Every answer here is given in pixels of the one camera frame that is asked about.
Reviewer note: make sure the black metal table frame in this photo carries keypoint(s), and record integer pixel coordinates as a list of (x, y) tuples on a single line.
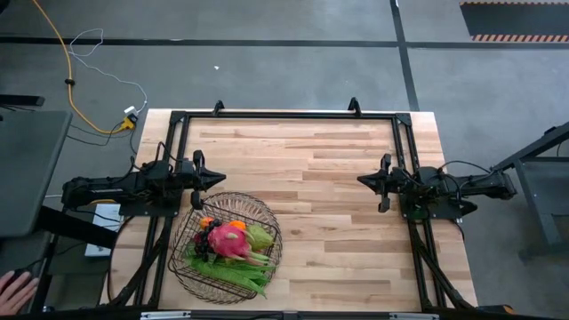
[(289, 115)]

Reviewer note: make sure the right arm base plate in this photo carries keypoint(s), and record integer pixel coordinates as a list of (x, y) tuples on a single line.
[(444, 213)]

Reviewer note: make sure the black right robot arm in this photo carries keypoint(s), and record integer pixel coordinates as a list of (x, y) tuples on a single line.
[(480, 189)]

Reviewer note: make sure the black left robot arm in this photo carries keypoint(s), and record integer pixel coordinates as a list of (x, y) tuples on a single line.
[(111, 191)]

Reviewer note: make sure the pink dragon fruit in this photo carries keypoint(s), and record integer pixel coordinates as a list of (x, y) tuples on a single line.
[(229, 242)]

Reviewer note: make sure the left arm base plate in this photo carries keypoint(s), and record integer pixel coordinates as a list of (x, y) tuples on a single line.
[(146, 211)]

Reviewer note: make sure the white box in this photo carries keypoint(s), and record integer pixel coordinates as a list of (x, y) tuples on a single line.
[(106, 222)]

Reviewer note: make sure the white power adapter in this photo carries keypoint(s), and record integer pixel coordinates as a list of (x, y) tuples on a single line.
[(130, 109)]

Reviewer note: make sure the yellow plug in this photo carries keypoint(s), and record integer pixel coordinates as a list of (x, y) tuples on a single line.
[(129, 123)]

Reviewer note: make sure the person's hand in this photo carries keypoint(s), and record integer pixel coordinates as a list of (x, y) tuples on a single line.
[(15, 295)]

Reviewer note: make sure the black grape bunch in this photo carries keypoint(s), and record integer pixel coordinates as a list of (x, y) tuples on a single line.
[(205, 246)]

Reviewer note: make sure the grey desk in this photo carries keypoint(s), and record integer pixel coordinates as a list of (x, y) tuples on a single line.
[(31, 173)]

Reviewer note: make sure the green bean bunch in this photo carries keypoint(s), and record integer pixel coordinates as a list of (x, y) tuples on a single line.
[(231, 273)]

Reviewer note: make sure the black computer mouse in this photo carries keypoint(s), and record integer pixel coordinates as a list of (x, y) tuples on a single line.
[(23, 272)]

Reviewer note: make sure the hazard striped floor mat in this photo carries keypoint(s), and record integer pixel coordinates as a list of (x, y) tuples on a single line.
[(515, 20)]

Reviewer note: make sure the black flat bar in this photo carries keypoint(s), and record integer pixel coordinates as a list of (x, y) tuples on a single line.
[(22, 100)]

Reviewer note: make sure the black desk frame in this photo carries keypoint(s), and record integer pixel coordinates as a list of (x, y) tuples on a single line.
[(533, 178)]

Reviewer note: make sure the red orange mango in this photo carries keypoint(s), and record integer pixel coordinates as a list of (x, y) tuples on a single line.
[(206, 222)]

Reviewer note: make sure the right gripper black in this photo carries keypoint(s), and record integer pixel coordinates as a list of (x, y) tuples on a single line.
[(395, 184)]

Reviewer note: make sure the round woven placemat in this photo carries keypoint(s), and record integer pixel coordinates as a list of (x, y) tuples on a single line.
[(195, 286)]

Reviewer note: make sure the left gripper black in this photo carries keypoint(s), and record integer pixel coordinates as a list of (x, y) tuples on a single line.
[(189, 175)]

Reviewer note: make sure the black slanted bar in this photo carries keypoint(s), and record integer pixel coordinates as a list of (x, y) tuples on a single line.
[(75, 226)]

